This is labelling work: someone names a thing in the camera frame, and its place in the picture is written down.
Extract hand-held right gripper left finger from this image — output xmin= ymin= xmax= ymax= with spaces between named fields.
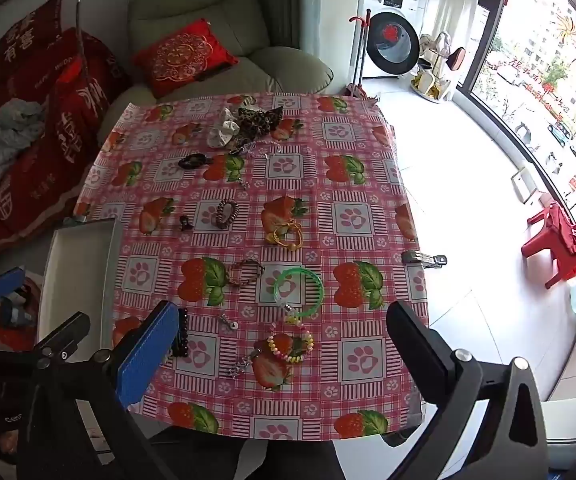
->
xmin=18 ymin=301 xmax=180 ymax=480

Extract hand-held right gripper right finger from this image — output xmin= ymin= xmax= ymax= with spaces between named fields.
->
xmin=387 ymin=301 xmax=551 ymax=480

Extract black hair clip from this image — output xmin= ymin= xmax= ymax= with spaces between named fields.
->
xmin=170 ymin=308 xmax=190 ymax=358

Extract white tray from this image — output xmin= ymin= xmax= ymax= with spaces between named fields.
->
xmin=37 ymin=217 xmax=126 ymax=468

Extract pastel bead bracelet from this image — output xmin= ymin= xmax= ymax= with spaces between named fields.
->
xmin=266 ymin=310 xmax=315 ymax=365

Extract brown braided bracelet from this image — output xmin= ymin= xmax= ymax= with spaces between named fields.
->
xmin=226 ymin=258 xmax=265 ymax=288

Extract green bangle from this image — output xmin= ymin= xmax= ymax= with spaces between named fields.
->
xmin=273 ymin=268 xmax=325 ymax=318

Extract yellow hair ties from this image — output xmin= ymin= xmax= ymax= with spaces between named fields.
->
xmin=266 ymin=220 xmax=305 ymax=252

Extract blue and white bottle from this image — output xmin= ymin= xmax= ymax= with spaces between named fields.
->
xmin=0 ymin=297 xmax=34 ymax=328

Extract metal table clamp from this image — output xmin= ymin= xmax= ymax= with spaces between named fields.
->
xmin=402 ymin=250 xmax=449 ymax=267

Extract black slipper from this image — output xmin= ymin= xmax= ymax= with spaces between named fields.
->
xmin=0 ymin=400 xmax=34 ymax=466

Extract grey knitted cloth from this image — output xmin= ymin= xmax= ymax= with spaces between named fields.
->
xmin=0 ymin=98 xmax=46 ymax=196

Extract red plastic chair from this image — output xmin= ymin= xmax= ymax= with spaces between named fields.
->
xmin=520 ymin=201 xmax=576 ymax=290

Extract strawberry printed tablecloth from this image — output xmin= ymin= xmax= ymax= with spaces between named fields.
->
xmin=73 ymin=92 xmax=431 ymax=441

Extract black scrunchie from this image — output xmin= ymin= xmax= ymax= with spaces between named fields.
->
xmin=178 ymin=152 xmax=214 ymax=170

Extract white scrunchie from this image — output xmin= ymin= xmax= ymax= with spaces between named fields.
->
xmin=206 ymin=107 xmax=241 ymax=148

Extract gooseneck lamp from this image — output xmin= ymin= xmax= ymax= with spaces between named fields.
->
xmin=73 ymin=0 xmax=96 ymax=81

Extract leopard print scrunchie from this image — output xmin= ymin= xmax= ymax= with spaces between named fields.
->
xmin=225 ymin=105 xmax=285 ymax=153

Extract round shoe rack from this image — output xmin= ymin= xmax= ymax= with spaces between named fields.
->
xmin=410 ymin=31 xmax=467 ymax=104

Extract red embroidered cushion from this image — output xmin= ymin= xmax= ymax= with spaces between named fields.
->
xmin=130 ymin=18 xmax=239 ymax=98

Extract red mop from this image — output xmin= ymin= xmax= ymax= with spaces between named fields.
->
xmin=349 ymin=8 xmax=373 ymax=98

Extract beige armchair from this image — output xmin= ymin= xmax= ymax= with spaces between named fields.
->
xmin=97 ymin=0 xmax=335 ymax=146

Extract white curtain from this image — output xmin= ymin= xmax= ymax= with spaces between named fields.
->
xmin=420 ymin=0 xmax=494 ymax=86

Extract grey pleated curtain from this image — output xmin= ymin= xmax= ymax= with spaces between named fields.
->
xmin=253 ymin=0 xmax=301 ymax=51

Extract brown bead bracelet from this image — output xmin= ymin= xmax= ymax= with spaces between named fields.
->
xmin=214 ymin=199 xmax=239 ymax=231

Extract thin silver necklace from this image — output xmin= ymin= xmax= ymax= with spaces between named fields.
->
xmin=230 ymin=140 xmax=289 ymax=161

